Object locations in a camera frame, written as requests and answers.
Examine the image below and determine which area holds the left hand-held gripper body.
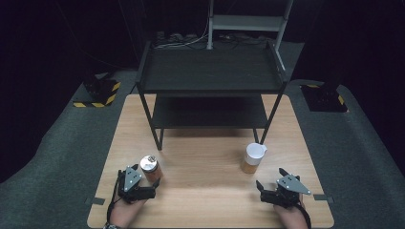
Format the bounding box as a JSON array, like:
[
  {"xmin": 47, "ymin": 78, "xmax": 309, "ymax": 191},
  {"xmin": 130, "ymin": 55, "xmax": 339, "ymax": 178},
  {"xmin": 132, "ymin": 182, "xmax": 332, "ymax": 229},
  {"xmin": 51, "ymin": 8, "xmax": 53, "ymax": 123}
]
[{"xmin": 117, "ymin": 165, "xmax": 157, "ymax": 205}]

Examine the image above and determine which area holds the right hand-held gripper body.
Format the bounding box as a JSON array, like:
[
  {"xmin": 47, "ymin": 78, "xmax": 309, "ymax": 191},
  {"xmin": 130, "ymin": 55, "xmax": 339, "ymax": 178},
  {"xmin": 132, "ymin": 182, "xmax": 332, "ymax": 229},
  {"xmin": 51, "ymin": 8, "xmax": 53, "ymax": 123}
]
[{"xmin": 260, "ymin": 174, "xmax": 312, "ymax": 210}]

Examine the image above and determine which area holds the glass jar with silver lid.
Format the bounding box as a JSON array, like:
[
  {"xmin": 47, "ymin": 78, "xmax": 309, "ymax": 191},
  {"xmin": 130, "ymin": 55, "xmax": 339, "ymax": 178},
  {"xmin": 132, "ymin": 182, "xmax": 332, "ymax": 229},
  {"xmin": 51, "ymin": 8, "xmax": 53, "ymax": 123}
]
[{"xmin": 139, "ymin": 155, "xmax": 164, "ymax": 183}]

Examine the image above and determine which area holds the white paper cup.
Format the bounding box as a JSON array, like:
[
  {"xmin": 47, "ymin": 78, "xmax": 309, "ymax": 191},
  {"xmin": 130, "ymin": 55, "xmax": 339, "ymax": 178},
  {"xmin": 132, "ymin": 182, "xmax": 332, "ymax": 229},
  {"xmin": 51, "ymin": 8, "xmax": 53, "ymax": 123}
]
[{"xmin": 240, "ymin": 142, "xmax": 268, "ymax": 175}]

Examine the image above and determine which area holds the black two-tier shelf rack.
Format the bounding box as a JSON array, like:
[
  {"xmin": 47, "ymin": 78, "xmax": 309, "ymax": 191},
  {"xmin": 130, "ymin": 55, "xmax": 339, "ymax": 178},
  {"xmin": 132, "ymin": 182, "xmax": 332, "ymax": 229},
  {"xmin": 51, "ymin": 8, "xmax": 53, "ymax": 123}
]
[{"xmin": 135, "ymin": 40, "xmax": 289, "ymax": 152}]

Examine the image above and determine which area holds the person's right hand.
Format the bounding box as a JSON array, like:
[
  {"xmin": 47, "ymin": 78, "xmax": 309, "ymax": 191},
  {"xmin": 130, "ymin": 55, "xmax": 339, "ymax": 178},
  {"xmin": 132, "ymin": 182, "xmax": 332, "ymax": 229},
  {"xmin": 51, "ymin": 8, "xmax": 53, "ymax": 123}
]
[{"xmin": 272, "ymin": 195, "xmax": 309, "ymax": 229}]

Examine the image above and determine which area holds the person's left hand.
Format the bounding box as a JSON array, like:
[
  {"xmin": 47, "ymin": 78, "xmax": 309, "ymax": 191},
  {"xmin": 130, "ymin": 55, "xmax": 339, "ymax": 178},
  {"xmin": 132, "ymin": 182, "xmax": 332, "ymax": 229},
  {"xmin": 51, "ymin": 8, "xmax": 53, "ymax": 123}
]
[{"xmin": 109, "ymin": 197, "xmax": 148, "ymax": 229}]

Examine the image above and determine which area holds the grey tape strip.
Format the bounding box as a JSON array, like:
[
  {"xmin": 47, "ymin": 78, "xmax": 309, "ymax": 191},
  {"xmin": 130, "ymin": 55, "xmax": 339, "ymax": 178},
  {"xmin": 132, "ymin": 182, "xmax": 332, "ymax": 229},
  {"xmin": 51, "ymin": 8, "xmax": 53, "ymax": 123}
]
[
  {"xmin": 312, "ymin": 193, "xmax": 335, "ymax": 204},
  {"xmin": 84, "ymin": 197, "xmax": 106, "ymax": 206}
]

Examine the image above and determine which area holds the black base with striped tape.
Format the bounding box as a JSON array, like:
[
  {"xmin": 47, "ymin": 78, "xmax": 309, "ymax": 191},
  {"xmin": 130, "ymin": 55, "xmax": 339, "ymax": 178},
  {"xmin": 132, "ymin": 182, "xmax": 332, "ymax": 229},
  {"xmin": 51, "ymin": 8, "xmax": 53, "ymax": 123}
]
[
  {"xmin": 300, "ymin": 83, "xmax": 349, "ymax": 114},
  {"xmin": 73, "ymin": 71, "xmax": 122, "ymax": 109}
]

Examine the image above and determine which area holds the black power strip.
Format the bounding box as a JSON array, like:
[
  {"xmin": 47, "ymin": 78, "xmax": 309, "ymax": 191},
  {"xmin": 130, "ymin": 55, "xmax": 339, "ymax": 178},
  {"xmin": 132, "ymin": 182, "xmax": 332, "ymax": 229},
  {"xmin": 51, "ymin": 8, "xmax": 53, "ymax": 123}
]
[{"xmin": 155, "ymin": 31, "xmax": 199, "ymax": 45}]

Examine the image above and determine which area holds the grey metal stand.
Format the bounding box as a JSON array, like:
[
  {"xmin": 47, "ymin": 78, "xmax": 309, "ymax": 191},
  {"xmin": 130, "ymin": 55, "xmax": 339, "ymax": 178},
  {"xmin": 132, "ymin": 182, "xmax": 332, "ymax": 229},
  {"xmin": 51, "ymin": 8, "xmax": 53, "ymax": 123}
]
[{"xmin": 205, "ymin": 0, "xmax": 294, "ymax": 72}]

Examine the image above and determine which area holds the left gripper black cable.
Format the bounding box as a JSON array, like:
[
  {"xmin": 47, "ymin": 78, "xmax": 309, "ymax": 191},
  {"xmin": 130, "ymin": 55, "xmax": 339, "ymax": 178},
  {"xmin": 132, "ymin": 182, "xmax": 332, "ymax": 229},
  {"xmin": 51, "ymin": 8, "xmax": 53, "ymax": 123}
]
[{"xmin": 106, "ymin": 171, "xmax": 124, "ymax": 224}]

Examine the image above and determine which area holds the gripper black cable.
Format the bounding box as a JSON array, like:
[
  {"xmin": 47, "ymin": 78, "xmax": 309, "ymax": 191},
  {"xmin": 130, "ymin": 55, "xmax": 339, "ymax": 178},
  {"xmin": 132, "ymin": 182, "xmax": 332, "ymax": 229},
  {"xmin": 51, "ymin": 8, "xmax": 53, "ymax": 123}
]
[
  {"xmin": 106, "ymin": 171, "xmax": 124, "ymax": 224},
  {"xmin": 295, "ymin": 203, "xmax": 313, "ymax": 229}
]

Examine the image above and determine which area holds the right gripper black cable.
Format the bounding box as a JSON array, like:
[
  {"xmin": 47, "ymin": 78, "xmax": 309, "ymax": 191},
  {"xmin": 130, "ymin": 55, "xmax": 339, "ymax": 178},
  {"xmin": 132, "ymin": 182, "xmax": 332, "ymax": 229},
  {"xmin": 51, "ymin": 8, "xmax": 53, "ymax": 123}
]
[{"xmin": 295, "ymin": 203, "xmax": 313, "ymax": 229}]

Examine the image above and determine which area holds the white cable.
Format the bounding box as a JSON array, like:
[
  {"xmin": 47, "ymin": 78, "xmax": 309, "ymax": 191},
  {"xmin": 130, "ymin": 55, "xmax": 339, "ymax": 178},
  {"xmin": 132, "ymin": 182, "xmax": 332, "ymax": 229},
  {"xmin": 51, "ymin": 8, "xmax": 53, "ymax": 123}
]
[{"xmin": 156, "ymin": 17, "xmax": 210, "ymax": 50}]

